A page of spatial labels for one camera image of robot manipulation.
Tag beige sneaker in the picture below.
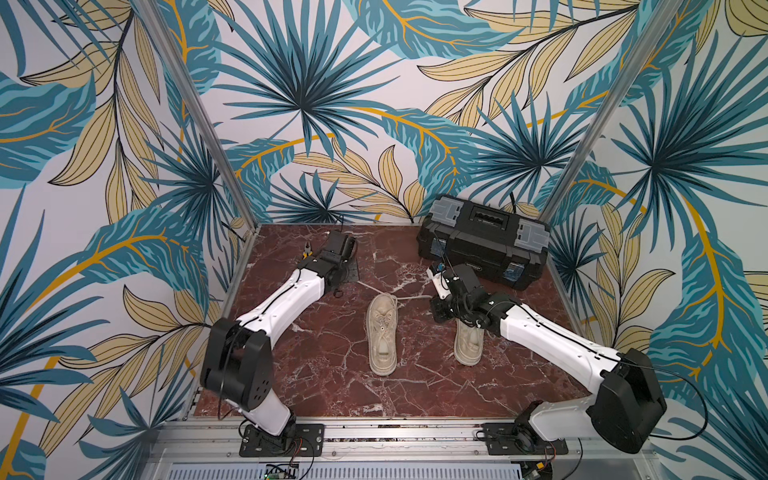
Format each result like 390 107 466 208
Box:
366 294 398 376
454 320 485 366

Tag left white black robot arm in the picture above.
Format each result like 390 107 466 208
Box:
200 231 356 437

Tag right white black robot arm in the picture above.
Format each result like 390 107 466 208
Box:
428 262 667 454

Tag black grey toolbox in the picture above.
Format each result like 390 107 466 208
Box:
417 195 550 291

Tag yellow handled pliers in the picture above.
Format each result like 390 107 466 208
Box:
302 241 313 259

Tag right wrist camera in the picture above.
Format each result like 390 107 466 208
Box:
427 266 451 300

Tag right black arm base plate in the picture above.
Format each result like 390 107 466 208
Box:
475 423 569 457

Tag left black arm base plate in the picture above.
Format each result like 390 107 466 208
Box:
239 423 325 458

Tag aluminium front rail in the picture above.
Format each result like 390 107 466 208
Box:
139 417 664 479

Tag left aluminium corner post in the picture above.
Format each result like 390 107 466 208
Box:
135 0 259 234

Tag aluminium corner post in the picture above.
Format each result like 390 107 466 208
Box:
135 0 259 234
539 0 682 223

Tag right aluminium corner post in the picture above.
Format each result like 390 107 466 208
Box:
539 0 682 223

